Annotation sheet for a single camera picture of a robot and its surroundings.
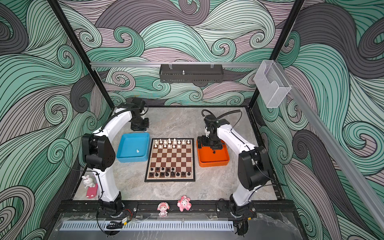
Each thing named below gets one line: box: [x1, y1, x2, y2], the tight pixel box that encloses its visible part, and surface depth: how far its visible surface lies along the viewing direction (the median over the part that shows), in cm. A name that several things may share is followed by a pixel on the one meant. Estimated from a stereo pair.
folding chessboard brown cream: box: [144, 138, 196, 183], surface depth 91 cm
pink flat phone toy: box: [86, 183, 99, 199], surface depth 80 cm
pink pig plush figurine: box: [177, 195, 192, 212], surface depth 74 cm
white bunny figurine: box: [81, 175, 96, 189], surface depth 77 cm
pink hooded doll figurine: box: [157, 202, 170, 218], surface depth 73 cm
